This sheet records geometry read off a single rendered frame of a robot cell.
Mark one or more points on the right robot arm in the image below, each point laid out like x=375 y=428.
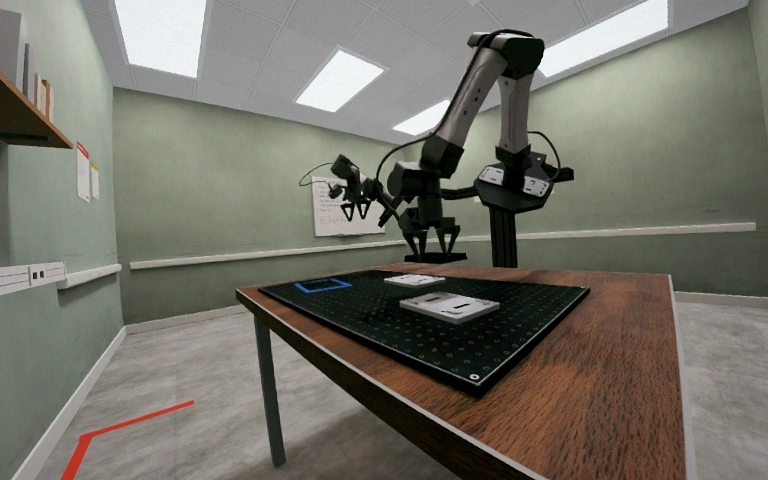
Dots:
x=348 y=172

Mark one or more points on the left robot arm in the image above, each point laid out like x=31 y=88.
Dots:
x=484 y=67

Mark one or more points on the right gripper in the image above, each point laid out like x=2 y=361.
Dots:
x=357 y=199

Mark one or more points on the white rectangular frame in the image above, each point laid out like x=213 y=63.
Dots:
x=414 y=281

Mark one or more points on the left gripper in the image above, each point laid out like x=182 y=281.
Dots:
x=430 y=210

